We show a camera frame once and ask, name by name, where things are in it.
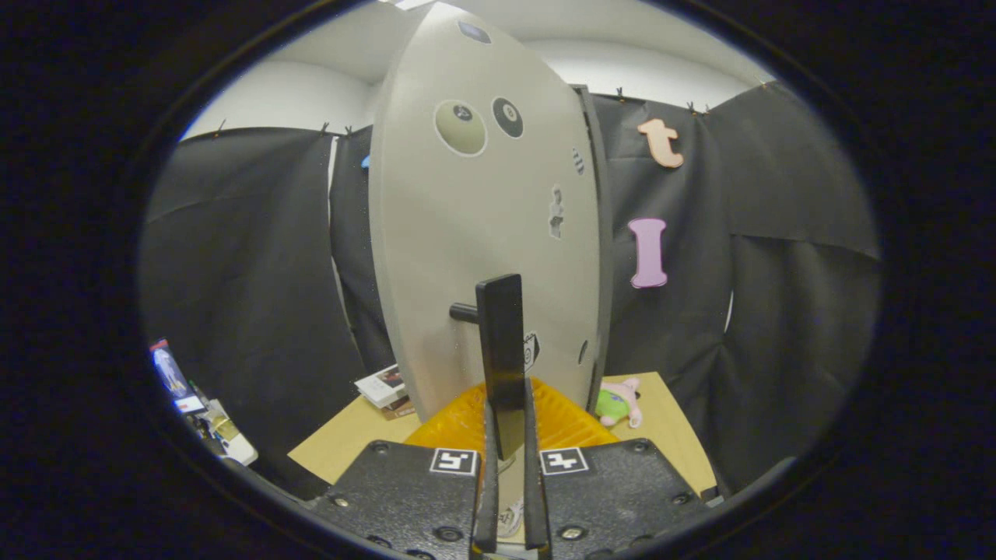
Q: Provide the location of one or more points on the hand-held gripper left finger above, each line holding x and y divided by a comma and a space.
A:
412, 498

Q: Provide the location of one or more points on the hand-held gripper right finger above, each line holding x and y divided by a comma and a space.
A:
615, 498

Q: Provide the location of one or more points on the dark grey shoe cabinet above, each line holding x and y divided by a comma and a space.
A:
603, 233

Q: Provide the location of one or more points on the light grey shoe cabinet door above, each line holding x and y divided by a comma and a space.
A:
467, 233

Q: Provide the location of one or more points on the pink green plush toy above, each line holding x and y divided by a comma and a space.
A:
618, 403

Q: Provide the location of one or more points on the stack of books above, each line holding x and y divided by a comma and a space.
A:
383, 385

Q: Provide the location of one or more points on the black backdrop cloth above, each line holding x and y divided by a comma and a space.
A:
233, 272

